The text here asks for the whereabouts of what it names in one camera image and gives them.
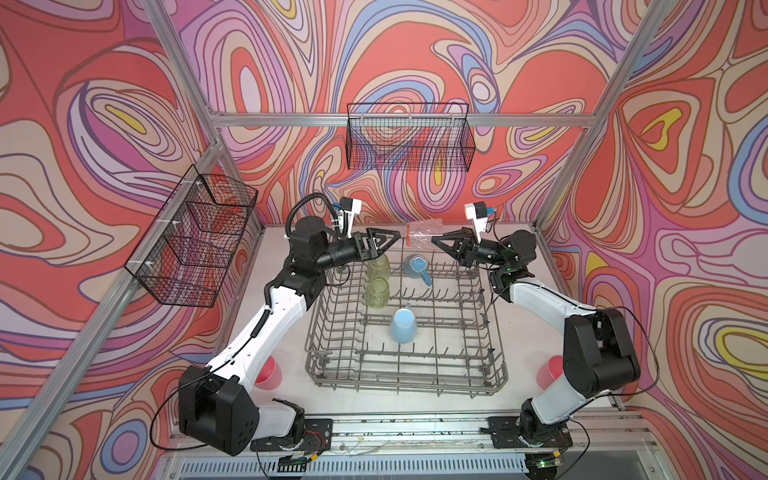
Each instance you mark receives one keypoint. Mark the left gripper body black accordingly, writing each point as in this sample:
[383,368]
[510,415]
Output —
[346,253]

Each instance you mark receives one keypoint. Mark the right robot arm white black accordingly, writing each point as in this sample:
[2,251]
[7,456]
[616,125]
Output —
[598,352]

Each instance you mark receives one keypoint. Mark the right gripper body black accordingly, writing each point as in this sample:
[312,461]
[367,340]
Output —
[487,251]

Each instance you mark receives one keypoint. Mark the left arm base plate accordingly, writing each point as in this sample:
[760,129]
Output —
[308,436]

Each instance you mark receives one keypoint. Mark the green glass cup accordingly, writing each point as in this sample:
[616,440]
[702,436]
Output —
[378,268]
[377,293]

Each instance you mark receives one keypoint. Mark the black wire basket back wall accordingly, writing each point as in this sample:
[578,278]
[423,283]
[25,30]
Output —
[409,136]

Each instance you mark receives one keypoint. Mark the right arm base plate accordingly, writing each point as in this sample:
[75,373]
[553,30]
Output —
[510,432]

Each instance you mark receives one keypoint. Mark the pink plastic cup right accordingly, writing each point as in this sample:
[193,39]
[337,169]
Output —
[550,371]

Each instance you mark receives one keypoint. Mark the black wire basket wall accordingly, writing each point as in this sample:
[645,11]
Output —
[409,136]
[187,265]

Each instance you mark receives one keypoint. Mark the grey wire dish rack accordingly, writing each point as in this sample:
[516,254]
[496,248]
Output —
[457,348]

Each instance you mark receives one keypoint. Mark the clear pink glass cup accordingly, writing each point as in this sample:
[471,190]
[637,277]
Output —
[419,234]

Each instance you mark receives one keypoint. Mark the pink plastic cup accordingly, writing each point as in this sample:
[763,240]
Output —
[550,371]
[270,376]

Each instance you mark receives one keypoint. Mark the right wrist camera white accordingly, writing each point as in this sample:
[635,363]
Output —
[480,215]

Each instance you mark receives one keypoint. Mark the blue floral ceramic mug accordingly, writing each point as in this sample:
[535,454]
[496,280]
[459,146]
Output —
[416,266]

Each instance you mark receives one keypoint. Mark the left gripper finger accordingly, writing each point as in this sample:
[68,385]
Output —
[378,245]
[383,235]

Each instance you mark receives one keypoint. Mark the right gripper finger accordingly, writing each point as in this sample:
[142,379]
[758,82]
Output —
[456,248]
[460,235]

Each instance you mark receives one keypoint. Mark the light blue mug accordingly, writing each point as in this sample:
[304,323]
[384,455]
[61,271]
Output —
[403,325]

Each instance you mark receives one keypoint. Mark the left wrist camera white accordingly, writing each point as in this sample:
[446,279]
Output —
[348,208]

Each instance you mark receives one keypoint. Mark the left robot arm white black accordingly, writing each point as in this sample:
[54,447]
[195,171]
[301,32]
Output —
[216,406]

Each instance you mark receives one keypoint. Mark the pink plastic cup left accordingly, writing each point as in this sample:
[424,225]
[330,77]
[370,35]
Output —
[270,376]

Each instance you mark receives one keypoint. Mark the black wire basket left wall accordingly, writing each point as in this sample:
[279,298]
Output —
[187,265]

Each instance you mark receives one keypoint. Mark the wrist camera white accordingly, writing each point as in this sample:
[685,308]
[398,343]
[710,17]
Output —
[480,215]
[348,208]

